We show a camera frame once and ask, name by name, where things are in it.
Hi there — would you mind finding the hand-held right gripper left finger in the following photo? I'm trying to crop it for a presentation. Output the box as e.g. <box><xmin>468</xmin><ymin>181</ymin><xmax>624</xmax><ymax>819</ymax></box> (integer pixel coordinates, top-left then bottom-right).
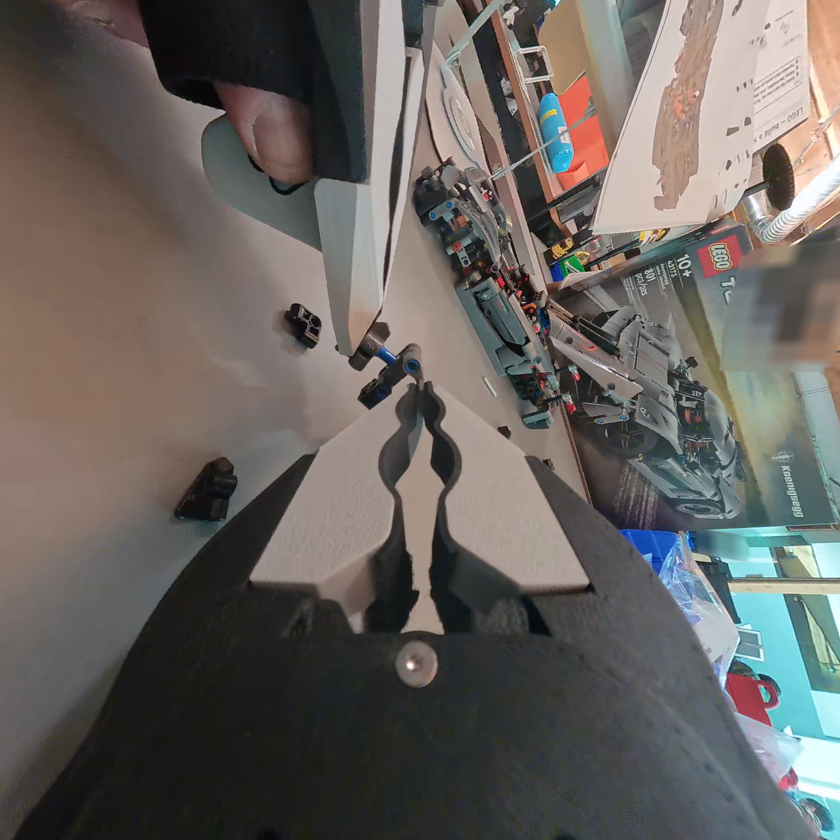
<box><xmin>248</xmin><ymin>384</ymin><xmax>417</xmax><ymax>634</ymax></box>

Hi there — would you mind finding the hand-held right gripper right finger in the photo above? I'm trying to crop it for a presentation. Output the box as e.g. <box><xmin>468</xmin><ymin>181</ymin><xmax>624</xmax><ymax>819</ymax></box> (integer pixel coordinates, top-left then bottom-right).
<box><xmin>423</xmin><ymin>382</ymin><xmax>592</xmax><ymax>634</ymax></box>

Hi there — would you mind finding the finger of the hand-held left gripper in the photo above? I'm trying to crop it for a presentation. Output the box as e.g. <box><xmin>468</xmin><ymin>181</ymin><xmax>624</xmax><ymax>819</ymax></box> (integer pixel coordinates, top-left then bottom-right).
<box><xmin>386</xmin><ymin>46</ymin><xmax>427</xmax><ymax>278</ymax></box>
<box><xmin>314</xmin><ymin>0</ymin><xmax>409</xmax><ymax>357</ymax></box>

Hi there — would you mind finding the small toy brick beam subassembly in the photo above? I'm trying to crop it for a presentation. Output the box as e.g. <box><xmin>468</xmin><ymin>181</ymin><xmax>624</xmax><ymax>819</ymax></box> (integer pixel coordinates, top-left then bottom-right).
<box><xmin>348</xmin><ymin>322</ymin><xmax>427</xmax><ymax>411</ymax></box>

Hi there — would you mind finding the grey toy brick car model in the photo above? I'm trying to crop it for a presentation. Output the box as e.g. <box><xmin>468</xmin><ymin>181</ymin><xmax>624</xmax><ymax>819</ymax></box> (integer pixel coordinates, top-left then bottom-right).
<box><xmin>412</xmin><ymin>164</ymin><xmax>567</xmax><ymax>431</ymax></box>

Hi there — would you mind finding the toy car set box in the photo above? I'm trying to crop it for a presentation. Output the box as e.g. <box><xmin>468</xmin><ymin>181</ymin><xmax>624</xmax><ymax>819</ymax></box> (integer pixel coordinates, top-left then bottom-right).
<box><xmin>548</xmin><ymin>220</ymin><xmax>840</xmax><ymax>534</ymax></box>

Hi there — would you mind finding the person's left hand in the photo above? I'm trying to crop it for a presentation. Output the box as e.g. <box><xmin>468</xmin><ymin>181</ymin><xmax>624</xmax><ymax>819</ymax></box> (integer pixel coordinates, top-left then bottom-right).
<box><xmin>215</xmin><ymin>80</ymin><xmax>316</xmax><ymax>186</ymax></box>

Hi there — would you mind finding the pale booklet stand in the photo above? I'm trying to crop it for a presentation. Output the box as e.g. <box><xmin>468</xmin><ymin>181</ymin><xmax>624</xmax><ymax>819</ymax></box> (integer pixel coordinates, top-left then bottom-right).
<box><xmin>425</xmin><ymin>0</ymin><xmax>546</xmax><ymax>181</ymax></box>

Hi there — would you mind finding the blue plastic bin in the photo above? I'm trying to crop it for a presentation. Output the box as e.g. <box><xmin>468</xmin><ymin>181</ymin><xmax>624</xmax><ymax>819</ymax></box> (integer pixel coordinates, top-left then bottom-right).
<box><xmin>620</xmin><ymin>528</ymin><xmax>683</xmax><ymax>581</ymax></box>

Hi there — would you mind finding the blue bottle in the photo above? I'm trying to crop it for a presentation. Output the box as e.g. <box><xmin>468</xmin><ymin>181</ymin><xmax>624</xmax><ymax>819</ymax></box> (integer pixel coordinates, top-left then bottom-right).
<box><xmin>537</xmin><ymin>92</ymin><xmax>576</xmax><ymax>175</ymax></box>

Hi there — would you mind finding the orange box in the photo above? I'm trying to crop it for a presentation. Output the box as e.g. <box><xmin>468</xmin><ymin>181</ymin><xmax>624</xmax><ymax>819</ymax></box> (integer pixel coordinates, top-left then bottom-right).
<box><xmin>556</xmin><ymin>75</ymin><xmax>613</xmax><ymax>193</ymax></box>

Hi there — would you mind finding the building instruction booklet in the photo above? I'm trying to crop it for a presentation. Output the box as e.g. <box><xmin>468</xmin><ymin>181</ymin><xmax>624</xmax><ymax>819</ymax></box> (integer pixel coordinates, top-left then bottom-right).
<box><xmin>589</xmin><ymin>0</ymin><xmax>811</xmax><ymax>236</ymax></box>

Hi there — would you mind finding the red bag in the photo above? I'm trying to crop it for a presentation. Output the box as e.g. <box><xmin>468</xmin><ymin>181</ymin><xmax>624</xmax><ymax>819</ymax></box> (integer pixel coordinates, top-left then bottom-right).
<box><xmin>725</xmin><ymin>661</ymin><xmax>783</xmax><ymax>729</ymax></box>

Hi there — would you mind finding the short black pole with disc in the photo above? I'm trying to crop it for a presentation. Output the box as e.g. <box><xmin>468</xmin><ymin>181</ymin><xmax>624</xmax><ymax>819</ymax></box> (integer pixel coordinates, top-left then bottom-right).
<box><xmin>742</xmin><ymin>143</ymin><xmax>797</xmax><ymax>211</ymax></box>

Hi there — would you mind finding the silver spiral ventilation duct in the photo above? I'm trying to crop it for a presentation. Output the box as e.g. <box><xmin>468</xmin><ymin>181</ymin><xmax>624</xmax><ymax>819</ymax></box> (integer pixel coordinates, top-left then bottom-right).
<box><xmin>738</xmin><ymin>154</ymin><xmax>840</xmax><ymax>247</ymax></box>

